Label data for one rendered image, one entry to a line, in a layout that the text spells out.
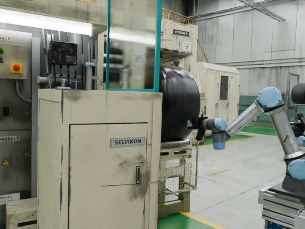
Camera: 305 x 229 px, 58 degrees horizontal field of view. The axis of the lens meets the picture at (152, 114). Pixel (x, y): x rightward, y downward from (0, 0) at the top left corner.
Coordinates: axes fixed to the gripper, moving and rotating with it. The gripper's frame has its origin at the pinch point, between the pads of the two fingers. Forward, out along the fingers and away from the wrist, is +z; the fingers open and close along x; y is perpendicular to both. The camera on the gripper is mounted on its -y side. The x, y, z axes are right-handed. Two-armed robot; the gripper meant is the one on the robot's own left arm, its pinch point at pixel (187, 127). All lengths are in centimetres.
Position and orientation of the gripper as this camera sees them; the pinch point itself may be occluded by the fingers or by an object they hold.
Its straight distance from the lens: 199.2
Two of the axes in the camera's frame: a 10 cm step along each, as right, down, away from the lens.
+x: -8.6, 0.1, -5.0
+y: -0.3, -10.0, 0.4
